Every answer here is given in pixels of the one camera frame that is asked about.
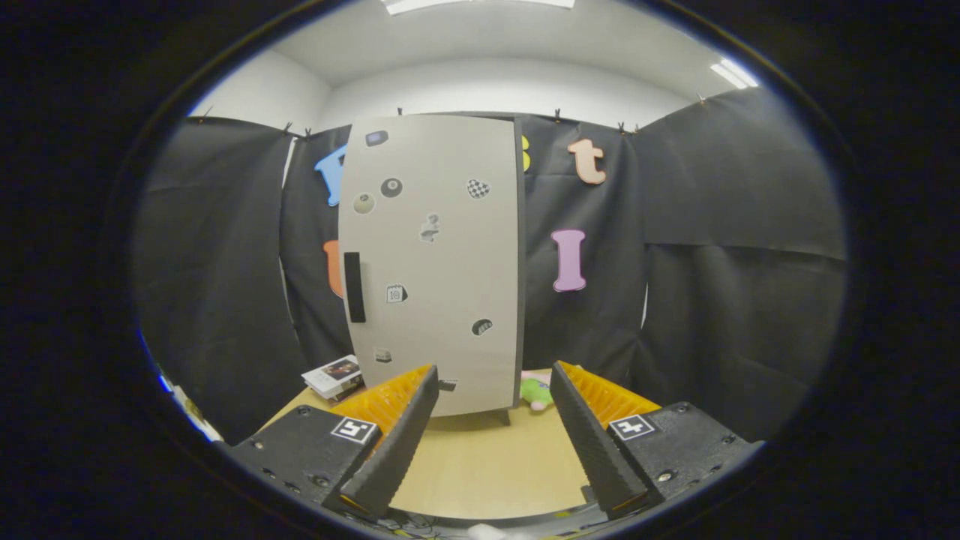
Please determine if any small ceiling light panel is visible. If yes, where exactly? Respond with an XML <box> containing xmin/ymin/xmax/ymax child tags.
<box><xmin>709</xmin><ymin>58</ymin><xmax>758</xmax><ymax>91</ymax></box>

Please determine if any pink and green plush toy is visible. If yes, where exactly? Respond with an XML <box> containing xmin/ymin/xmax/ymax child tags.
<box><xmin>520</xmin><ymin>371</ymin><xmax>556</xmax><ymax>412</ymax></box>

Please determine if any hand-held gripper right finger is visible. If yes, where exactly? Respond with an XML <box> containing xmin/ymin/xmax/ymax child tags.
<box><xmin>550</xmin><ymin>361</ymin><xmax>766</xmax><ymax>521</ymax></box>

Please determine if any light grey shoe cabinet door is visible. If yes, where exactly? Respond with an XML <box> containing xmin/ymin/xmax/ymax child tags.
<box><xmin>339</xmin><ymin>115</ymin><xmax>520</xmax><ymax>418</ymax></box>

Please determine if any white printed board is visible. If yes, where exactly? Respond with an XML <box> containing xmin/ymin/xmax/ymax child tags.
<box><xmin>154</xmin><ymin>364</ymin><xmax>224</xmax><ymax>443</ymax></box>

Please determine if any black backdrop cloth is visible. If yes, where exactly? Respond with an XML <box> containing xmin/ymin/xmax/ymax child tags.
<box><xmin>131</xmin><ymin>90</ymin><xmax>848</xmax><ymax>447</ymax></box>

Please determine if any grey shoe cabinet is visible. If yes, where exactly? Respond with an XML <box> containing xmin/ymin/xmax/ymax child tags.
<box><xmin>337</xmin><ymin>112</ymin><xmax>526</xmax><ymax>427</ymax></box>

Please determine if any long ceiling light panel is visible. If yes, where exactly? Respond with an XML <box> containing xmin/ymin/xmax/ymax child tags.
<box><xmin>382</xmin><ymin>0</ymin><xmax>577</xmax><ymax>16</ymax></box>

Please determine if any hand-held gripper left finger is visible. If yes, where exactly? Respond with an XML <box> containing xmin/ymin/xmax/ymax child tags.
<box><xmin>225</xmin><ymin>364</ymin><xmax>440</xmax><ymax>520</ymax></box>

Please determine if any black door handle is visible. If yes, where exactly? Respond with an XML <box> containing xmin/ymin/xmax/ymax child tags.
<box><xmin>343</xmin><ymin>252</ymin><xmax>367</xmax><ymax>324</ymax></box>

